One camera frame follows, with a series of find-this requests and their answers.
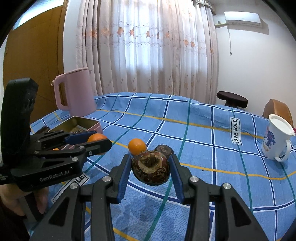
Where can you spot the dark round stool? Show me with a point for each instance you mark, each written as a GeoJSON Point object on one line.
{"type": "Point", "coordinates": [232, 100]}

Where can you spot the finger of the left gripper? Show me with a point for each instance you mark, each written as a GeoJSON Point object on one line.
{"type": "Point", "coordinates": [58, 138]}
{"type": "Point", "coordinates": [76, 155]}

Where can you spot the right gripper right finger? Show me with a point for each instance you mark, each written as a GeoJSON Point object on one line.
{"type": "Point", "coordinates": [233, 218]}

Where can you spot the white air conditioner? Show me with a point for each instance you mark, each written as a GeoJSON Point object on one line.
{"type": "Point", "coordinates": [235, 19]}

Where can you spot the wooden door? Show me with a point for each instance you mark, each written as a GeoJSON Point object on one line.
{"type": "Point", "coordinates": [34, 50]}

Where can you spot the blue plaid tablecloth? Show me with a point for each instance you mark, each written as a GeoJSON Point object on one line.
{"type": "Point", "coordinates": [218, 144]}

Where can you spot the small orange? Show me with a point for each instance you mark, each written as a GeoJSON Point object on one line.
{"type": "Point", "coordinates": [96, 137]}
{"type": "Point", "coordinates": [136, 146]}

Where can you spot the person left hand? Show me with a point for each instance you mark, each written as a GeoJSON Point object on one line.
{"type": "Point", "coordinates": [11, 195]}

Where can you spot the brown mangosteen shell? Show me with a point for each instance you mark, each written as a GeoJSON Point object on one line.
{"type": "Point", "coordinates": [151, 168]}

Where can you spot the pink metal tin box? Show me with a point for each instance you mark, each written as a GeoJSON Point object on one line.
{"type": "Point", "coordinates": [77, 124]}

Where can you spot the white blue floral mug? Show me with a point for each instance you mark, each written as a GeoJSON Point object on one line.
{"type": "Point", "coordinates": [276, 144]}

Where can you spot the dark round fruit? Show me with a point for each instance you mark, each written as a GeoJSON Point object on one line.
{"type": "Point", "coordinates": [165, 150]}

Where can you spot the sheer floral curtain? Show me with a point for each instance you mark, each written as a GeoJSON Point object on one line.
{"type": "Point", "coordinates": [166, 47]}

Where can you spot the pink kettle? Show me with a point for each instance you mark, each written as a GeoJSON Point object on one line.
{"type": "Point", "coordinates": [78, 90]}

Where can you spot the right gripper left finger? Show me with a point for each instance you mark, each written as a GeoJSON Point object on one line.
{"type": "Point", "coordinates": [66, 218]}

